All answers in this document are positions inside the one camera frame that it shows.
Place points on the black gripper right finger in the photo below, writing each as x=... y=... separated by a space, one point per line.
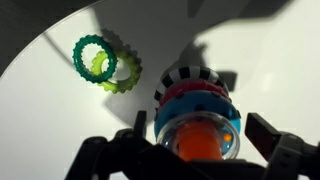
x=261 y=135

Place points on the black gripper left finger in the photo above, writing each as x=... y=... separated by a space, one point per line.
x=140 y=123

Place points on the orange stacking toy rod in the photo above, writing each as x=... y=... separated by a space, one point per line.
x=198 y=143

